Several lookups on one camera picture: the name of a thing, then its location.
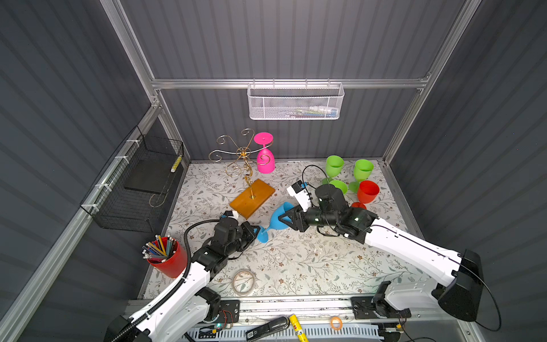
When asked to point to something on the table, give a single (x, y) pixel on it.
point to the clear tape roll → (253, 282)
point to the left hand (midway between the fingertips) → (263, 229)
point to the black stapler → (278, 324)
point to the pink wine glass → (265, 160)
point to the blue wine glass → (276, 223)
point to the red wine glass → (367, 191)
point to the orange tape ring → (336, 328)
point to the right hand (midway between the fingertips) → (284, 216)
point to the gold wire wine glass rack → (255, 197)
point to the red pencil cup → (165, 254)
